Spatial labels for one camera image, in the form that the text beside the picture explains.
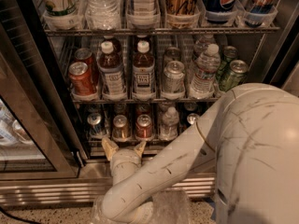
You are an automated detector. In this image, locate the blue energy can bottom left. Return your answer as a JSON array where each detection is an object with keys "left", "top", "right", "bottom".
[{"left": 87, "top": 113, "right": 107, "bottom": 138}]

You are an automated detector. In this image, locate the blue pepsi can bottom shelf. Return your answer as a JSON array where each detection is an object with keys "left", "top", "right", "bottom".
[{"left": 181, "top": 113, "right": 200, "bottom": 132}]

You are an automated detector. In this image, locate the red cola can front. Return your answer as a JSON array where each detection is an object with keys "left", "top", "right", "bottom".
[{"left": 68, "top": 62, "right": 96, "bottom": 96}]

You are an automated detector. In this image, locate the water bottle middle front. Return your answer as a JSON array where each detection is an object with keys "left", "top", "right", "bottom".
[{"left": 190, "top": 44, "right": 221, "bottom": 99}]

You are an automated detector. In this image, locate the wire shelf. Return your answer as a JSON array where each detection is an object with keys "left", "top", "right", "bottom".
[
  {"left": 44, "top": 23, "right": 279, "bottom": 36},
  {"left": 85, "top": 134, "right": 170, "bottom": 147},
  {"left": 71, "top": 93, "right": 217, "bottom": 104}
]

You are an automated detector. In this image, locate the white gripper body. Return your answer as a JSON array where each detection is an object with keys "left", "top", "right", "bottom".
[{"left": 110, "top": 149, "right": 142, "bottom": 185}]

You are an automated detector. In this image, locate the glass fridge door left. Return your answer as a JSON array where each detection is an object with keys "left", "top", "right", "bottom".
[{"left": 0, "top": 28, "right": 78, "bottom": 181}]

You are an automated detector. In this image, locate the red cola can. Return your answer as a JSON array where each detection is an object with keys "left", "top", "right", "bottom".
[
  {"left": 68, "top": 62, "right": 96, "bottom": 96},
  {"left": 74, "top": 48, "right": 101, "bottom": 84}
]

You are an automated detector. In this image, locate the steel fridge base grille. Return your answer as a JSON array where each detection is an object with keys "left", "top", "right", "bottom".
[{"left": 0, "top": 161, "right": 216, "bottom": 206}]

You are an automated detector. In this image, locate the small water bottle bottom shelf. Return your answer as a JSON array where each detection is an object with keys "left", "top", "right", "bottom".
[{"left": 160, "top": 106, "right": 179, "bottom": 141}]

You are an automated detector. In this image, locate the red cola can rear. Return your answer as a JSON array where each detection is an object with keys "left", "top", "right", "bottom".
[{"left": 74, "top": 48, "right": 101, "bottom": 84}]

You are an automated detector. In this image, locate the crumpled clear plastic bag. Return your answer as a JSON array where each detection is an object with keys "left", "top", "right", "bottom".
[{"left": 90, "top": 190, "right": 192, "bottom": 224}]

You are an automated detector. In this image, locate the green can middle rear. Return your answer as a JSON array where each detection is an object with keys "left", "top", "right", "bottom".
[{"left": 216, "top": 46, "right": 238, "bottom": 81}]

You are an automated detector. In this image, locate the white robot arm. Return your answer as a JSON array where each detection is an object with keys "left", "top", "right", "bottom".
[{"left": 101, "top": 83, "right": 299, "bottom": 224}]

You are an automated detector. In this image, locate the top wire shelf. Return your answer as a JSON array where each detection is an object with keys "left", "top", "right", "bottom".
[{"left": 44, "top": 23, "right": 279, "bottom": 36}]

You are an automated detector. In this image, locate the red soda can bottom shelf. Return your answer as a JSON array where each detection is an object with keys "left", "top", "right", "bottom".
[{"left": 135, "top": 114, "right": 153, "bottom": 139}]

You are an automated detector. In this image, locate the tea bottle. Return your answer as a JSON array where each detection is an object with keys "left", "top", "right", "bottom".
[
  {"left": 133, "top": 40, "right": 155, "bottom": 95},
  {"left": 98, "top": 41, "right": 125, "bottom": 96}
]

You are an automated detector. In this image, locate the steel fridge door right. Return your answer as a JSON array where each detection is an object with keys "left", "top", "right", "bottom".
[{"left": 263, "top": 6, "right": 299, "bottom": 96}]

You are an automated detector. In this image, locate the silver can middle rear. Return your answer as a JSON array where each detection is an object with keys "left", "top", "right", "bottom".
[{"left": 163, "top": 47, "right": 181, "bottom": 66}]

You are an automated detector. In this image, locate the silver can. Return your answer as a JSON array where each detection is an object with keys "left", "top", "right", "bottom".
[
  {"left": 162, "top": 61, "right": 185, "bottom": 93},
  {"left": 163, "top": 47, "right": 181, "bottom": 66}
]

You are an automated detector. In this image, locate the water bottle middle rear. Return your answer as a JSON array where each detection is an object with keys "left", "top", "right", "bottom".
[{"left": 192, "top": 35, "right": 216, "bottom": 60}]

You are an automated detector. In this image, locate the left tea bottle front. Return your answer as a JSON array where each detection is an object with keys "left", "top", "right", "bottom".
[{"left": 98, "top": 41, "right": 125, "bottom": 96}]

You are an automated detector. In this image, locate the blue colourful can top right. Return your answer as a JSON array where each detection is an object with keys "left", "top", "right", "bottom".
[{"left": 245, "top": 0, "right": 275, "bottom": 28}]

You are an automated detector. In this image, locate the orange soda can front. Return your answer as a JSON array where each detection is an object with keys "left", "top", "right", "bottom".
[{"left": 112, "top": 115, "right": 130, "bottom": 140}]

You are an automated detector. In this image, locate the silver can middle front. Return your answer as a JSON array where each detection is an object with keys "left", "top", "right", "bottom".
[{"left": 162, "top": 61, "right": 185, "bottom": 93}]

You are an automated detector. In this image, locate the green can middle front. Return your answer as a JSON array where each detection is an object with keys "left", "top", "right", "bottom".
[{"left": 219, "top": 60, "right": 249, "bottom": 91}]

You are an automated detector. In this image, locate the black cable on floor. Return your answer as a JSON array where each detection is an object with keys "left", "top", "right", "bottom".
[{"left": 0, "top": 206, "right": 41, "bottom": 224}]

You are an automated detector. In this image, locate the bottom wire shelf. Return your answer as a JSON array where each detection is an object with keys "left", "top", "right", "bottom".
[{"left": 85, "top": 134, "right": 170, "bottom": 147}]

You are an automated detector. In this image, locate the white labelled bottle top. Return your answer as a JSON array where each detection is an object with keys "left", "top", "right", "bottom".
[{"left": 130, "top": 0, "right": 159, "bottom": 17}]

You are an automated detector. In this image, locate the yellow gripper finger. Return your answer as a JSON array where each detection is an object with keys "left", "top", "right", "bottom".
[
  {"left": 102, "top": 136, "right": 119, "bottom": 161},
  {"left": 134, "top": 141, "right": 147, "bottom": 157}
]

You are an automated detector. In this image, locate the middle wire shelf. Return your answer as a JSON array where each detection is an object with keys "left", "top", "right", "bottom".
[{"left": 71, "top": 93, "right": 217, "bottom": 104}]

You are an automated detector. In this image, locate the large water bottle top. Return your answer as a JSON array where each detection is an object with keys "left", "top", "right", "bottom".
[{"left": 85, "top": 0, "right": 121, "bottom": 31}]

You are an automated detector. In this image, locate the white green tall can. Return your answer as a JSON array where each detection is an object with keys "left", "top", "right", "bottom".
[{"left": 36, "top": 0, "right": 82, "bottom": 17}]

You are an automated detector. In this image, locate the right tea bottle front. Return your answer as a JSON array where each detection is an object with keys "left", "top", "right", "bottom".
[{"left": 133, "top": 40, "right": 155, "bottom": 95}]

